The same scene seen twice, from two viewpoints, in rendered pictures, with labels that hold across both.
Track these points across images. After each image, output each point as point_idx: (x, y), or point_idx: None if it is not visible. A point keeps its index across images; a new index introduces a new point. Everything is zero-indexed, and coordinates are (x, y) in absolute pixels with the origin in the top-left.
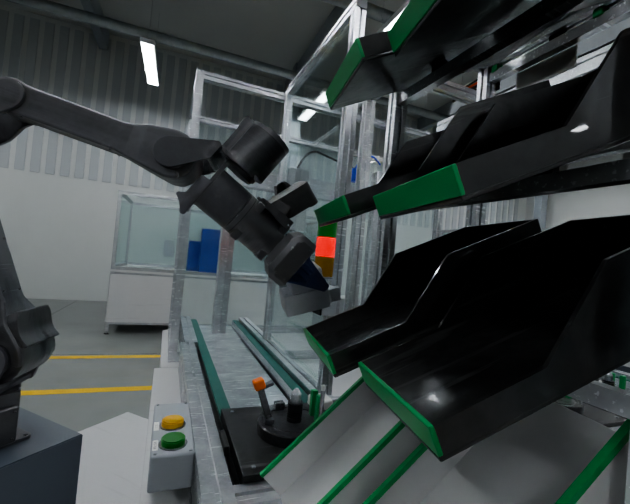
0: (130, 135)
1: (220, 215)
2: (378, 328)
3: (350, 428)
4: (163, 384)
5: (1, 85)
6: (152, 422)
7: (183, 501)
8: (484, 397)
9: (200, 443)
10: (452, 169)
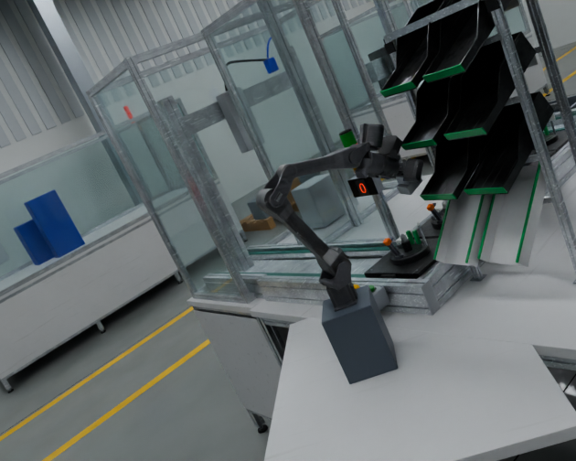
0: (335, 159)
1: (378, 169)
2: (451, 176)
3: (453, 223)
4: (276, 308)
5: (288, 169)
6: (314, 316)
7: (387, 313)
8: (509, 175)
9: (379, 284)
10: (482, 129)
